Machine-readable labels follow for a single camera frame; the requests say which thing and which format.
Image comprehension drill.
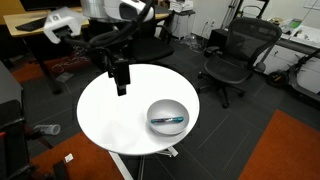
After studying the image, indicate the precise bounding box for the green container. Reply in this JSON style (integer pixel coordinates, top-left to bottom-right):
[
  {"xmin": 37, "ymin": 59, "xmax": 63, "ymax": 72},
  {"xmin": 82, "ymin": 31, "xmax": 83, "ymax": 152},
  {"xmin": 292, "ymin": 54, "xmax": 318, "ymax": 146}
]
[{"xmin": 288, "ymin": 18, "xmax": 303, "ymax": 30}]

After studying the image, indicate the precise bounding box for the white small cabinet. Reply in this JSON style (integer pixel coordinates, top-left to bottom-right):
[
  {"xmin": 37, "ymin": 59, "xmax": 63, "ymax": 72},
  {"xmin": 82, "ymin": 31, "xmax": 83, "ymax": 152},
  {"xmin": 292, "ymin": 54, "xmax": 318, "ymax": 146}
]
[{"xmin": 170, "ymin": 10, "xmax": 197, "ymax": 40}]

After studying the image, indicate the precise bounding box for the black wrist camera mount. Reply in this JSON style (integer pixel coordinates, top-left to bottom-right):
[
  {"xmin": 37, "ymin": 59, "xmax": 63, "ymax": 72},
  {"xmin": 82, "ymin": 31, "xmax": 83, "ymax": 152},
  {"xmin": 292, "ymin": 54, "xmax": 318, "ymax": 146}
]
[{"xmin": 88, "ymin": 45, "xmax": 113, "ymax": 72}]

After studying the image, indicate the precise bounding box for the white side desk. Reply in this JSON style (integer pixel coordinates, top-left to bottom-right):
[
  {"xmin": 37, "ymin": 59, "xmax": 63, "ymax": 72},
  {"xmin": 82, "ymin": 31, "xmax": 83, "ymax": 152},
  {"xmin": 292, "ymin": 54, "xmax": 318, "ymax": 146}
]
[{"xmin": 253, "ymin": 18, "xmax": 320, "ymax": 95}]

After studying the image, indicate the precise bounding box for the black tripod stand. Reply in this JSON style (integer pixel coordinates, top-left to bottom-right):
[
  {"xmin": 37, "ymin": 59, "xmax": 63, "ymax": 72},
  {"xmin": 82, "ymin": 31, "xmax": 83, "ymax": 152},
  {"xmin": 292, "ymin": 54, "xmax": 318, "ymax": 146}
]
[{"xmin": 221, "ymin": 0, "xmax": 245, "ymax": 30}]

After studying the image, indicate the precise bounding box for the clear plastic bottle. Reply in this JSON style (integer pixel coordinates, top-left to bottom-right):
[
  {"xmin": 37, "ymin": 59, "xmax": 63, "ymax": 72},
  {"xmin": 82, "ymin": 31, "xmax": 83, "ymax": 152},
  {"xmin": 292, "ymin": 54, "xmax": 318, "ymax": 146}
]
[{"xmin": 33, "ymin": 123, "xmax": 62, "ymax": 136}]

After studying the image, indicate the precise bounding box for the black mesh office chair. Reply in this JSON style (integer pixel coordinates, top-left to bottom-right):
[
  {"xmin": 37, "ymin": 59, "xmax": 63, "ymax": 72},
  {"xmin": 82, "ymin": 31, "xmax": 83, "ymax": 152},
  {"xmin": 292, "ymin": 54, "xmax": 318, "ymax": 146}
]
[{"xmin": 197, "ymin": 17, "xmax": 283, "ymax": 110}]

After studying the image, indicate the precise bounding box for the silver metal bowl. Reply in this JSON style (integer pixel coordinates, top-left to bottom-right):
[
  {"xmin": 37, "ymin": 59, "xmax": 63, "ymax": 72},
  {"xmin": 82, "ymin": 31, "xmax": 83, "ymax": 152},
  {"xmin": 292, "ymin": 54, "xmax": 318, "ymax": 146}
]
[{"xmin": 146, "ymin": 98, "xmax": 190, "ymax": 136}]

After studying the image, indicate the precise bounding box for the black padded office chair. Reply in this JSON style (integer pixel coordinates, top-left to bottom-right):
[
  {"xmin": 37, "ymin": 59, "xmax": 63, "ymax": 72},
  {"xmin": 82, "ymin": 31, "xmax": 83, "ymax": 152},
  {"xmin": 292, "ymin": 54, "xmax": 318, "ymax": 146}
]
[{"xmin": 128, "ymin": 9, "xmax": 176, "ymax": 65}]

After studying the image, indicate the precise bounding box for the white printer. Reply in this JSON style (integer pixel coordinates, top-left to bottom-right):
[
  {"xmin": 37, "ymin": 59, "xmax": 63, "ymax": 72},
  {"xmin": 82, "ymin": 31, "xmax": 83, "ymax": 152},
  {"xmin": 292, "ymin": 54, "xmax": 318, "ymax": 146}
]
[{"xmin": 168, "ymin": 0, "xmax": 195, "ymax": 14}]

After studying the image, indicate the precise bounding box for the wooden top desk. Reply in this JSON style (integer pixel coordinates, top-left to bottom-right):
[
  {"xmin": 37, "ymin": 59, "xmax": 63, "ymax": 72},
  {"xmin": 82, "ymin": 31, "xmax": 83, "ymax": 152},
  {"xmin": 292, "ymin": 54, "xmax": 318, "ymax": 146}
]
[{"xmin": 3, "ymin": 8, "xmax": 171, "ymax": 95}]

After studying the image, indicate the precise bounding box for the teal marker pen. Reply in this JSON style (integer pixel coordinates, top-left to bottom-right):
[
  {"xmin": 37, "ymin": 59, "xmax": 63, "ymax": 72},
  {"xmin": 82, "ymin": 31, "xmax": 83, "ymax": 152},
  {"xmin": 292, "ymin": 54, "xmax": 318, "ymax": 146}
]
[{"xmin": 150, "ymin": 115, "xmax": 185, "ymax": 125}]

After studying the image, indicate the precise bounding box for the small white card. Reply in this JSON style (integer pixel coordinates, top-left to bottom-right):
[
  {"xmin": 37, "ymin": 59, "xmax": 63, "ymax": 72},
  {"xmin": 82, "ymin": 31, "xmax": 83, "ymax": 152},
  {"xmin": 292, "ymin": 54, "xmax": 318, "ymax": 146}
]
[{"xmin": 63, "ymin": 152, "xmax": 75, "ymax": 164}]

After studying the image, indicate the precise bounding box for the black cabinet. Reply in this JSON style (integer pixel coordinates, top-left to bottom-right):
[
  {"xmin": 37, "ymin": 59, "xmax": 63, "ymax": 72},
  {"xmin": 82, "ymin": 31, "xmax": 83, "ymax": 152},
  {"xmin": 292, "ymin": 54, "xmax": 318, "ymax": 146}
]
[{"xmin": 0, "ymin": 61, "xmax": 36, "ymax": 180}]

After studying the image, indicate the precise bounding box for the black computer monitor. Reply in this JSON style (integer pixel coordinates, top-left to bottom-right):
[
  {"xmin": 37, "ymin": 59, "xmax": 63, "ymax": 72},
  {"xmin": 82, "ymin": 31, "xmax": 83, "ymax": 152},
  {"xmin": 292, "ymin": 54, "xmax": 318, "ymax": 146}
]
[{"xmin": 19, "ymin": 0, "xmax": 82, "ymax": 12}]

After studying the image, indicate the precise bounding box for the black computer tower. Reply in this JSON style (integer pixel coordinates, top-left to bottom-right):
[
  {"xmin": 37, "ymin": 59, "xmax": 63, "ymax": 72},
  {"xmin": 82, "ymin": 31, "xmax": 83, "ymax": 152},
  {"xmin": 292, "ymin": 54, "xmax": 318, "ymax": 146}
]
[{"xmin": 207, "ymin": 27, "xmax": 230, "ymax": 52}]

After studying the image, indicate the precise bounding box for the black electric scooter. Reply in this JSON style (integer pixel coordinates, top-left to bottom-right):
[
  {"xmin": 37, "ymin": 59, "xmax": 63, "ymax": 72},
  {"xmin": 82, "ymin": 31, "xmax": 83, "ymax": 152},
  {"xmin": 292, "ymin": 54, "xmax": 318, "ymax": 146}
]
[{"xmin": 264, "ymin": 48, "xmax": 320, "ymax": 103}]

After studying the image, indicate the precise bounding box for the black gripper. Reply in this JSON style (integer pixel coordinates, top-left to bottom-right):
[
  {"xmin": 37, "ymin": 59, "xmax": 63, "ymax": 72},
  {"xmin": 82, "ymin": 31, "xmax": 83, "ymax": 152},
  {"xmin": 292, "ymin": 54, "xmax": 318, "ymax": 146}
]
[{"xmin": 106, "ymin": 58, "xmax": 131, "ymax": 97}]

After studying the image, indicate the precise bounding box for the white table base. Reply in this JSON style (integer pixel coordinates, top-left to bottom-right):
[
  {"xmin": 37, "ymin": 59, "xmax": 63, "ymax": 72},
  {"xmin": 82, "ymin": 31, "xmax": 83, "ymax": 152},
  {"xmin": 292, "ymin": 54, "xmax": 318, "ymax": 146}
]
[{"xmin": 108, "ymin": 145, "xmax": 180, "ymax": 180}]

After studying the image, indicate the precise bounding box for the black keyboard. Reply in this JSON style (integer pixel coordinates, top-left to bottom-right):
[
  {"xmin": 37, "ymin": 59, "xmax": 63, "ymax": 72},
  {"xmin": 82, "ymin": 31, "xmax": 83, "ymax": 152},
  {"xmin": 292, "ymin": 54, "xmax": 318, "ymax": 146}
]
[{"xmin": 14, "ymin": 16, "xmax": 50, "ymax": 33}]

